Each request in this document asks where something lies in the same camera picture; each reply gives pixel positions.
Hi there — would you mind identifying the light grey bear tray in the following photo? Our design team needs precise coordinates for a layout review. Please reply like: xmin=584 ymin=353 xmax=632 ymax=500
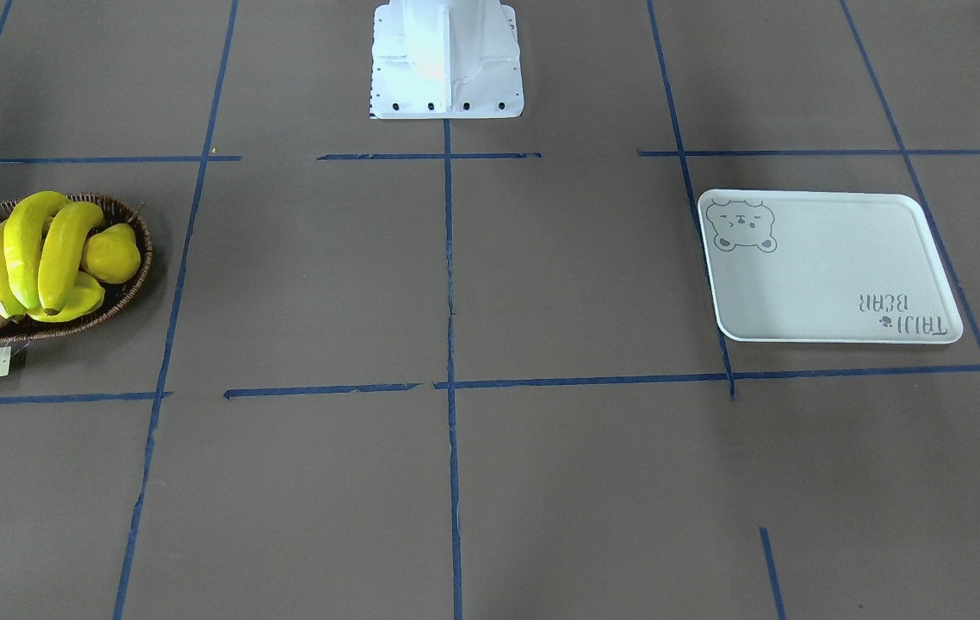
xmin=698 ymin=189 xmax=964 ymax=345

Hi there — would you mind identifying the yellow banana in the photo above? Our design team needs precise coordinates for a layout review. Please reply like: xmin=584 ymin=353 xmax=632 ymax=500
xmin=3 ymin=191 xmax=71 ymax=310
xmin=0 ymin=222 xmax=27 ymax=323
xmin=37 ymin=201 xmax=105 ymax=315

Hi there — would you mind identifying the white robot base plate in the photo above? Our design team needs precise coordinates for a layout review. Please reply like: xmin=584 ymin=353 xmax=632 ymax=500
xmin=369 ymin=1 xmax=524 ymax=119

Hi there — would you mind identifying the brown wicker basket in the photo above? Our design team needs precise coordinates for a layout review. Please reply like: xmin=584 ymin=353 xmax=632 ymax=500
xmin=0 ymin=192 xmax=154 ymax=346

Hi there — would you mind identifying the yellow pear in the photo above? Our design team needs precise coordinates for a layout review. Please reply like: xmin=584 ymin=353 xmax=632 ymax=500
xmin=80 ymin=223 xmax=142 ymax=285

